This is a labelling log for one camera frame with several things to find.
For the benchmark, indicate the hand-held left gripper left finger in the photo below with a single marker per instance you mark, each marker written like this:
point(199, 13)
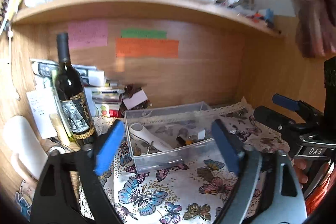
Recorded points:
point(109, 146)

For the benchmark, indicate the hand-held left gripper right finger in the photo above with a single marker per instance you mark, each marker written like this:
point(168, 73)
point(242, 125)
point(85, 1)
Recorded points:
point(223, 145)

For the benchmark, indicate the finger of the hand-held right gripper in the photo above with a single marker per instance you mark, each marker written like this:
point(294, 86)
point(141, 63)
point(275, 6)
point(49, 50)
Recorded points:
point(273, 117)
point(284, 102)

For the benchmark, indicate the amber hair clip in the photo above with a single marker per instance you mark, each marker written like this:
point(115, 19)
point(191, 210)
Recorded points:
point(183, 140)

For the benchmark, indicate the white handheld electric device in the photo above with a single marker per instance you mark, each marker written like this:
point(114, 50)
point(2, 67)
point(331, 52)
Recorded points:
point(149, 136)

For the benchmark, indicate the clear plastic storage container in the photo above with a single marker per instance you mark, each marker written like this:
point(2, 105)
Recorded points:
point(168, 153)

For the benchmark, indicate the person's right hand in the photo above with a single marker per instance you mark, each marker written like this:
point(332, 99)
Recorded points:
point(300, 172)

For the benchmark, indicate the yellow green tube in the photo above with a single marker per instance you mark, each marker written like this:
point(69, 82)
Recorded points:
point(61, 129)

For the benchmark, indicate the small white card box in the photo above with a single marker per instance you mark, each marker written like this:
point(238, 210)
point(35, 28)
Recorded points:
point(134, 100)

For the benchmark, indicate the dark wine bottle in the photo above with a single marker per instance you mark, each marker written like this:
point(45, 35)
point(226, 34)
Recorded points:
point(72, 98)

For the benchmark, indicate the stack of books and magazines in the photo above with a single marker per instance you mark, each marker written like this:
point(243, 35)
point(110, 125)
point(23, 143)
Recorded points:
point(99, 85)

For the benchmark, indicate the butterfly print tablecloth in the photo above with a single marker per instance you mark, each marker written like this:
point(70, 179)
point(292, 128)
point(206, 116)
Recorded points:
point(168, 195)

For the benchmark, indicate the white paper note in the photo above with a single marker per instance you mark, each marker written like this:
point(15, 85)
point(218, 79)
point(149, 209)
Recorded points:
point(42, 111)

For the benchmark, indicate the blue pencil sharpener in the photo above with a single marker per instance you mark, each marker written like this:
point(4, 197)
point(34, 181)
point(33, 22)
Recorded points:
point(269, 15)

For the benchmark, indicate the pink curtain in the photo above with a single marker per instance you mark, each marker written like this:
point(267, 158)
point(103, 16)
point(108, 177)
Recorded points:
point(309, 3)

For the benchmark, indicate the orange sticky note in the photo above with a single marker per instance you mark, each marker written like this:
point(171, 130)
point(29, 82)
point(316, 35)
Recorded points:
point(147, 48)

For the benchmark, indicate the pink sticky note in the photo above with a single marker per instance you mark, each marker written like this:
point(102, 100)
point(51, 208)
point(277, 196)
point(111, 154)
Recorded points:
point(88, 33)

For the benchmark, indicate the green sticky note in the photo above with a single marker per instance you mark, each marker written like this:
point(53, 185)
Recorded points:
point(143, 34)

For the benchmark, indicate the wooden shelf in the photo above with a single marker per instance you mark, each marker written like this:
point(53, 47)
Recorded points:
point(147, 7)

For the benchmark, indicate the white shallow dish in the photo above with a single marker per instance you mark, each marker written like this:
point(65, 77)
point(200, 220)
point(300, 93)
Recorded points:
point(34, 1)

